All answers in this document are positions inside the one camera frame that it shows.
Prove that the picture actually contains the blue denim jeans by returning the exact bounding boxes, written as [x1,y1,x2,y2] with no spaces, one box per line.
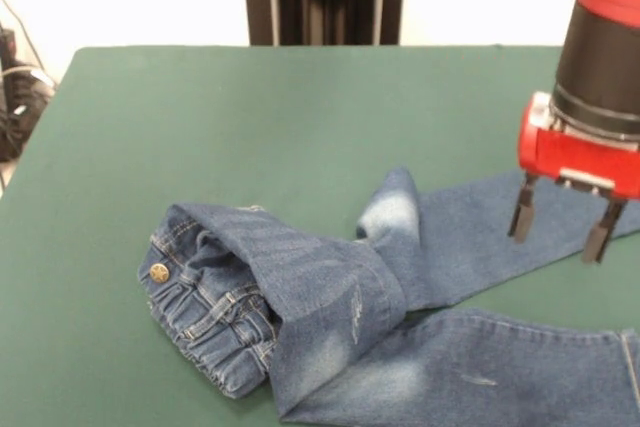
[137,165,640,427]

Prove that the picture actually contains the black upright bar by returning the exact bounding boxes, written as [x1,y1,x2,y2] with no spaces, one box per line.
[0,28,16,73]

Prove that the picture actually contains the dark green table cloth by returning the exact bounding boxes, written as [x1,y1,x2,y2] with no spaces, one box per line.
[0,44,640,427]

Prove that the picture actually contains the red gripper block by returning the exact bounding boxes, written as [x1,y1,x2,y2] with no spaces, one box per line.
[507,91,640,265]

